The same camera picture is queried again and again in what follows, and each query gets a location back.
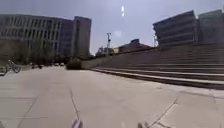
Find row of trees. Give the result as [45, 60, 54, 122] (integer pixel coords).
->
[0, 39, 68, 66]

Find large grey office building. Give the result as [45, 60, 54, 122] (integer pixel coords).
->
[0, 13, 93, 64]

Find low dark building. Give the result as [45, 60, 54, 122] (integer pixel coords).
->
[112, 38, 155, 55]

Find wide grey stone stairs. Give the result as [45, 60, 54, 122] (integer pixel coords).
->
[82, 43, 224, 91]

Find dark green bush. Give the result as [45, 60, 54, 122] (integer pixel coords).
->
[65, 59, 83, 71]

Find parked bicycle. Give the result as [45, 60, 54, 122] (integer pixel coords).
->
[0, 59, 22, 76]

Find robot's own part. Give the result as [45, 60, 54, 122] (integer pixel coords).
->
[71, 119, 84, 128]
[137, 121, 151, 128]

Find grey layered concrete building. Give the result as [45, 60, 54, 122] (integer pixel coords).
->
[152, 8, 224, 48]

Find pale concrete slab plaza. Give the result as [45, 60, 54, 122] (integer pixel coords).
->
[0, 65, 224, 128]

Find tall lamp pole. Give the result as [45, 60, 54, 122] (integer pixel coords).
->
[106, 32, 112, 56]

